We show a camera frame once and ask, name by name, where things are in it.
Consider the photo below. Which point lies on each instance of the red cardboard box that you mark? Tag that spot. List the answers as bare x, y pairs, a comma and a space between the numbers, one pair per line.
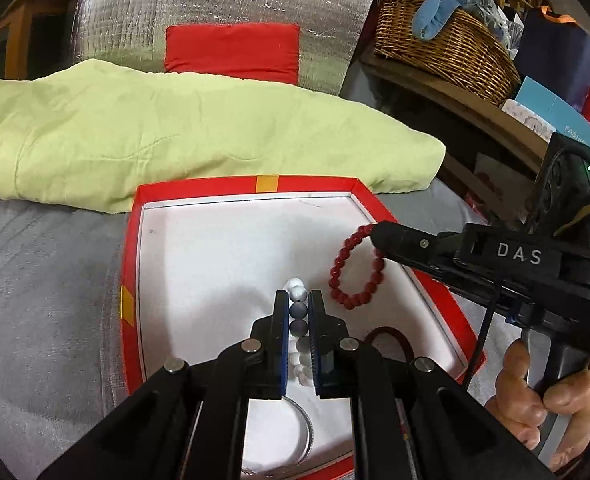
200, 260

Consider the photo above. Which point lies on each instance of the white printed card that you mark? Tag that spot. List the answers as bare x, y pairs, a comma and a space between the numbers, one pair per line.
522, 115

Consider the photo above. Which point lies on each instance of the red cushion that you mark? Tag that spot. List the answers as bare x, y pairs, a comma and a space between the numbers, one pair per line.
235, 50

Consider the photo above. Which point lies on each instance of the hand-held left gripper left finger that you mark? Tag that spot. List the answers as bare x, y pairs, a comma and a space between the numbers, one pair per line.
281, 345

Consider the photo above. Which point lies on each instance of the silver foil insulation sheet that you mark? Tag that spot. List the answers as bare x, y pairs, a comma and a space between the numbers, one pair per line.
125, 10

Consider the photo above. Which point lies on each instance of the silver bangle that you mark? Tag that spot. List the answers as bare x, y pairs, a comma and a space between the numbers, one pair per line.
309, 430

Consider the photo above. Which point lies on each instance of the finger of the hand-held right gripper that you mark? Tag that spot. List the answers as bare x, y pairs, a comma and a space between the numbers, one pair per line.
440, 269
410, 237

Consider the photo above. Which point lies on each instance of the clear plastic bags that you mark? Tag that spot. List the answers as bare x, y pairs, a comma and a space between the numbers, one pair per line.
495, 15

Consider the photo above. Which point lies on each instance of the wicker basket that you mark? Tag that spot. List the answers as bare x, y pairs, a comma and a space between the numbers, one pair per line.
450, 47

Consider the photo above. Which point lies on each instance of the wooden shelf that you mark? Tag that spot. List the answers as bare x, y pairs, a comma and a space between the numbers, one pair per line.
475, 105

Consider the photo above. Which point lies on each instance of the grey bed sheet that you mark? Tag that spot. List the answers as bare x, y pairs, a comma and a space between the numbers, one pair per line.
50, 285

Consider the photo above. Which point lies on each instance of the blue cloth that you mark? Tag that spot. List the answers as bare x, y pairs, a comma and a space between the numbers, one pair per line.
435, 15

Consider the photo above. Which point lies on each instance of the person's right hand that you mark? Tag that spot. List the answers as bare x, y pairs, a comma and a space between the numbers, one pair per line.
517, 410

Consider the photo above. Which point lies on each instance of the navy bag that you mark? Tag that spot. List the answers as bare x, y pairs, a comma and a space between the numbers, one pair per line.
555, 55

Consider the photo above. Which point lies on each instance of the light green blanket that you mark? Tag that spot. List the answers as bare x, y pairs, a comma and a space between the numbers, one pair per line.
175, 130

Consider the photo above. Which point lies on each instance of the light blue box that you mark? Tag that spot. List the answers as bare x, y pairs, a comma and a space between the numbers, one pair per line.
540, 97

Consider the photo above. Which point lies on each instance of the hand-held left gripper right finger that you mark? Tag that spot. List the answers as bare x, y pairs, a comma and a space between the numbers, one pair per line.
315, 345

